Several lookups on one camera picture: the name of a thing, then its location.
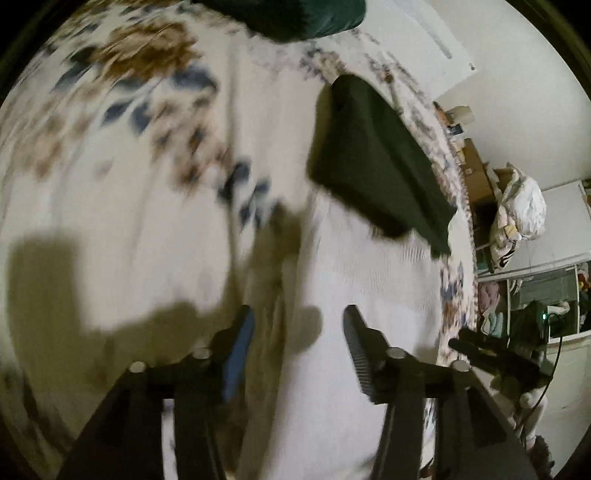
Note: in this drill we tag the white knit sweater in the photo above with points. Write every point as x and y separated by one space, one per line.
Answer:
369 286

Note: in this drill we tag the large brown cardboard box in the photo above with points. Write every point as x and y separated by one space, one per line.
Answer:
480 180

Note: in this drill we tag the floral bed sheet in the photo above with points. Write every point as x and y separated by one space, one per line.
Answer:
115 161

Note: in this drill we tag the dark green pillow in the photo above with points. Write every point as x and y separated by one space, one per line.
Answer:
295 18

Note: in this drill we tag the white nightstand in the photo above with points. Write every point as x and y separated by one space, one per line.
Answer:
452 138

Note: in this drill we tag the pile of white clothes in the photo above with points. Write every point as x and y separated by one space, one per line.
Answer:
519 212

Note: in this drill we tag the small table lamp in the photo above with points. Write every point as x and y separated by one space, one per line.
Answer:
461 115

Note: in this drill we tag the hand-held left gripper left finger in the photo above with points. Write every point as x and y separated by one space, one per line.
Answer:
238 357

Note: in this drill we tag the white bed headboard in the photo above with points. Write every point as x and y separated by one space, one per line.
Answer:
429 50

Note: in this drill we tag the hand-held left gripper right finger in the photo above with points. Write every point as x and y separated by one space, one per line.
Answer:
362 357

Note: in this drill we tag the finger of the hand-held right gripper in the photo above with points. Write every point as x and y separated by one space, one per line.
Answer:
489 357

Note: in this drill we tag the black folded cloth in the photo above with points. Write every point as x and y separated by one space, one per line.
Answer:
374 170

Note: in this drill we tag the person's right forearm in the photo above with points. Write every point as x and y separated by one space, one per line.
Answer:
531 401

